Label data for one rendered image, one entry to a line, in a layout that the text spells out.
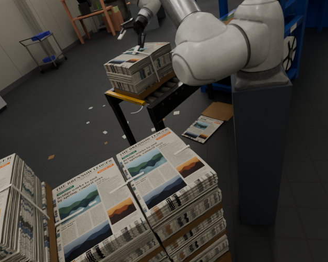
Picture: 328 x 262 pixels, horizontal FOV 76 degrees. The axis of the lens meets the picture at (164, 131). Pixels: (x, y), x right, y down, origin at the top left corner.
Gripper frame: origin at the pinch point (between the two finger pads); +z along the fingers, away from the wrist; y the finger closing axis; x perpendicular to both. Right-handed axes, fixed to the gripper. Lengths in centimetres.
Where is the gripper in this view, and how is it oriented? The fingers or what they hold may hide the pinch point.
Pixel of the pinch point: (127, 46)
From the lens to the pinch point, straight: 145.1
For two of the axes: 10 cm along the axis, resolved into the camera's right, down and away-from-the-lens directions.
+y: 5.3, 4.0, 7.5
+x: -7.0, -2.9, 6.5
